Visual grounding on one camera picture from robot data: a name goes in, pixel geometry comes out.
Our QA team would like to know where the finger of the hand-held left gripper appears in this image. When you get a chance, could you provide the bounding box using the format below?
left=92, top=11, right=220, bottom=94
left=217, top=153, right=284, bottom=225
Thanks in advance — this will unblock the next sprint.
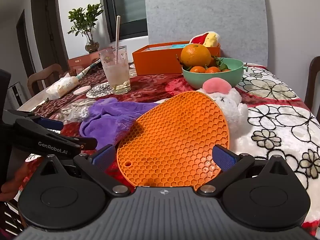
left=47, top=132, right=98, bottom=151
left=4, top=109, right=64, bottom=131

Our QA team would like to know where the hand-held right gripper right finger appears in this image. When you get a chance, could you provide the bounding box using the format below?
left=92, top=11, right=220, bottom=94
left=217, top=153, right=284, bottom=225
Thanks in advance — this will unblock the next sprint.
left=196, top=145, right=286, bottom=197

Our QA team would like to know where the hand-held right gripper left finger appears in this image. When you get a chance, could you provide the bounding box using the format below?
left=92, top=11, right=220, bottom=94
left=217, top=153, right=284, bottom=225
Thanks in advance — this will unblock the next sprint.
left=40, top=144, right=131, bottom=197

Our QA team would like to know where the round watermelon sponge coaster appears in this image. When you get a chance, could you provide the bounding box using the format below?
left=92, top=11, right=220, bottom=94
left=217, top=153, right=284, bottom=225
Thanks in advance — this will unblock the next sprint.
left=73, top=86, right=92, bottom=96

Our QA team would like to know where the orange honeycomb silicone mat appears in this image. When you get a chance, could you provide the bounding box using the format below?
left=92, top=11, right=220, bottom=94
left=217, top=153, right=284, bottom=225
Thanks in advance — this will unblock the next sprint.
left=117, top=91, right=230, bottom=188

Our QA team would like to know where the orange storage box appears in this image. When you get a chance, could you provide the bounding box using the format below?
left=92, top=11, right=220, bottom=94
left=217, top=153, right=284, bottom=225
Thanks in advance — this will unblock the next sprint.
left=132, top=41, right=221, bottom=76

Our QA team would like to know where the person's left forearm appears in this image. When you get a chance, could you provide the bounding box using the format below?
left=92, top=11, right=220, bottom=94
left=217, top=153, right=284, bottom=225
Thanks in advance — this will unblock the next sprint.
left=0, top=161, right=32, bottom=202

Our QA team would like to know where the bag of white beads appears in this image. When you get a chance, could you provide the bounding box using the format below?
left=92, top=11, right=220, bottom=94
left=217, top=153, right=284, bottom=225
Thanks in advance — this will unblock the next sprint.
left=53, top=102, right=94, bottom=124

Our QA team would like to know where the purple fleece cloth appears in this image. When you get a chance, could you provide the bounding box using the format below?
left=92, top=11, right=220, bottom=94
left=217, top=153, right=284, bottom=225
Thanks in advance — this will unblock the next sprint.
left=79, top=97, right=160, bottom=151

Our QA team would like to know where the white tissue pack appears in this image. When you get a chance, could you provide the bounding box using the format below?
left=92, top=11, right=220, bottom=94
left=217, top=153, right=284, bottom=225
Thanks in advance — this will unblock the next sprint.
left=46, top=76, right=81, bottom=101

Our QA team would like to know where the white appliance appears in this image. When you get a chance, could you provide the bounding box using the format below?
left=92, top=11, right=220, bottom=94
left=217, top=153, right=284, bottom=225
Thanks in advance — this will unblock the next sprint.
left=7, top=81, right=27, bottom=111

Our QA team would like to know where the brown wooden chair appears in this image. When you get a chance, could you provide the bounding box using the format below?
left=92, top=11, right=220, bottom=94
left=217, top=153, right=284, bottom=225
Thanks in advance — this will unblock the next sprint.
left=27, top=64, right=66, bottom=97

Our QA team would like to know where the black and white round coaster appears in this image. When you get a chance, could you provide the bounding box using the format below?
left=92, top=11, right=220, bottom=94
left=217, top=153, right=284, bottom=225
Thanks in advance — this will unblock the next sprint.
left=86, top=82, right=114, bottom=98

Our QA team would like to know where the white and pink plush toy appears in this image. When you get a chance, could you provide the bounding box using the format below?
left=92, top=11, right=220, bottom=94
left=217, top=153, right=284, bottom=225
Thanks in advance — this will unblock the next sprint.
left=196, top=78, right=249, bottom=141

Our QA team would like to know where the rolled wrapping paper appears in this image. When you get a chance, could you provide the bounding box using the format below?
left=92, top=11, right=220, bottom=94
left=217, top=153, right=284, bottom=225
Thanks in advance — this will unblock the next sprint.
left=75, top=59, right=102, bottom=81

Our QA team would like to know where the reddish brown gift box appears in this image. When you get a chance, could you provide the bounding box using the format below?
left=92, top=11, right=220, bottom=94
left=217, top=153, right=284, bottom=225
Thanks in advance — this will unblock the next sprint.
left=67, top=46, right=113, bottom=74

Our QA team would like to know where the clear drinking glass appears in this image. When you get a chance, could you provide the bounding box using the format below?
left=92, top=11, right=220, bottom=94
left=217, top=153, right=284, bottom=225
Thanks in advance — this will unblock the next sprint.
left=99, top=45, right=132, bottom=95

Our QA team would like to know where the green bowl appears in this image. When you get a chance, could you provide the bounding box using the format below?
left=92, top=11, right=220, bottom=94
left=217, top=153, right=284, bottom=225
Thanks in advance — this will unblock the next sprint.
left=182, top=57, right=247, bottom=90

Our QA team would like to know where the dark door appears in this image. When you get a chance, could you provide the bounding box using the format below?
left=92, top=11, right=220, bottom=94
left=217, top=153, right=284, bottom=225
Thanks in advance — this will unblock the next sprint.
left=31, top=0, right=69, bottom=71

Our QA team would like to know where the large orange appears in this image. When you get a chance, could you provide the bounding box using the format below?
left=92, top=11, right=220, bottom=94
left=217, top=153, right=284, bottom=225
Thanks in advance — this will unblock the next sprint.
left=180, top=44, right=212, bottom=68

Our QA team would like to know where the potted green plant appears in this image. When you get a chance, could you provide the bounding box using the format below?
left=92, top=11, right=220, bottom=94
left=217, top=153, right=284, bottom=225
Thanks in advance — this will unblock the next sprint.
left=67, top=3, right=104, bottom=54

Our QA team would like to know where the beige straw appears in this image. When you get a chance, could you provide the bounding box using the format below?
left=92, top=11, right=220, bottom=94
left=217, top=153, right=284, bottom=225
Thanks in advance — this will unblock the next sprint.
left=115, top=15, right=121, bottom=64

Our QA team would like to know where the dark wooden chair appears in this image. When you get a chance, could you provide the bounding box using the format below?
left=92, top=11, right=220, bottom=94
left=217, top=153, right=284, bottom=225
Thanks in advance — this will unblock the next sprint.
left=304, top=56, right=320, bottom=121

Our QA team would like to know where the red and yellow plush toy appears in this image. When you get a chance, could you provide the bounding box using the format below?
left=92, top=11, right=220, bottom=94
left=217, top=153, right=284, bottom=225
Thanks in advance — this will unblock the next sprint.
left=189, top=31, right=222, bottom=47

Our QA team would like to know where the dark framed window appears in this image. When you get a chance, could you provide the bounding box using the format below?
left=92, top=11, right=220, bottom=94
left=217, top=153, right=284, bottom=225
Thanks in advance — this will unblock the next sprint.
left=100, top=0, right=149, bottom=41

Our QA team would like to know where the grey felt board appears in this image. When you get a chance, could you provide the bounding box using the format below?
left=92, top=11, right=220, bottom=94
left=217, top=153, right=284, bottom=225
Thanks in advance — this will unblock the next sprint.
left=144, top=0, right=272, bottom=67

